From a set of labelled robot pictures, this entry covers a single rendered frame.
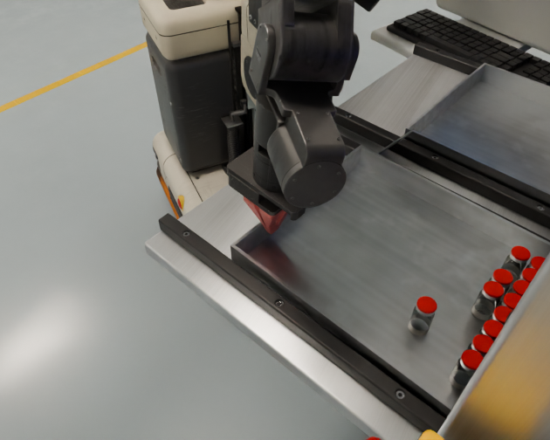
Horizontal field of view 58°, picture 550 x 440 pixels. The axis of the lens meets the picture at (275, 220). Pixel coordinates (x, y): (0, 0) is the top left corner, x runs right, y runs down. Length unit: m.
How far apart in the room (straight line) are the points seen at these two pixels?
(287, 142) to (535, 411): 0.27
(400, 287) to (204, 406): 0.97
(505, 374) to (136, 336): 1.40
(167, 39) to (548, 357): 1.22
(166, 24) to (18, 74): 1.74
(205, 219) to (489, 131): 0.47
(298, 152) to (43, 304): 1.46
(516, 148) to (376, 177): 0.23
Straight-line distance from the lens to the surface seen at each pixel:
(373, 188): 0.72
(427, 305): 0.54
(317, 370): 0.54
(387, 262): 0.63
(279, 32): 0.43
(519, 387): 0.32
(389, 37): 1.28
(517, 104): 0.96
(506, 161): 0.82
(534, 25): 1.33
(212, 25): 1.40
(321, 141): 0.42
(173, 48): 1.39
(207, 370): 1.54
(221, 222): 0.66
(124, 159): 2.23
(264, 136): 0.49
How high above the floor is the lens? 1.36
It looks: 46 degrees down
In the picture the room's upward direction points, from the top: straight up
